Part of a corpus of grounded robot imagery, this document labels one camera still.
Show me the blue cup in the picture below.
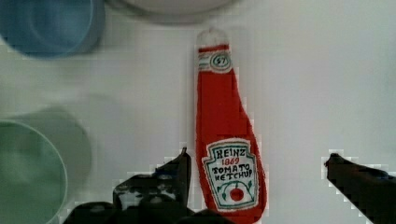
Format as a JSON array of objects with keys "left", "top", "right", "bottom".
[{"left": 1, "top": 0, "right": 106, "bottom": 60}]

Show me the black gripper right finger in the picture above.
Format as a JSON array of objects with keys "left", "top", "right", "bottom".
[{"left": 324, "top": 153, "right": 396, "bottom": 224}]

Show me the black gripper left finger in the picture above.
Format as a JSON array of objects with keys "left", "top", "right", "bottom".
[{"left": 113, "top": 147, "right": 191, "bottom": 210}]

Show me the lilac round plate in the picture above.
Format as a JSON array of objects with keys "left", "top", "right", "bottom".
[{"left": 105, "top": 0, "right": 242, "bottom": 24}]

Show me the green mug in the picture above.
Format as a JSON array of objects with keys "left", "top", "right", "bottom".
[{"left": 0, "top": 105, "right": 93, "bottom": 224}]

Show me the red felt ketchup bottle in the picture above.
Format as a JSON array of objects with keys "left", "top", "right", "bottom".
[{"left": 195, "top": 28, "right": 267, "bottom": 224}]

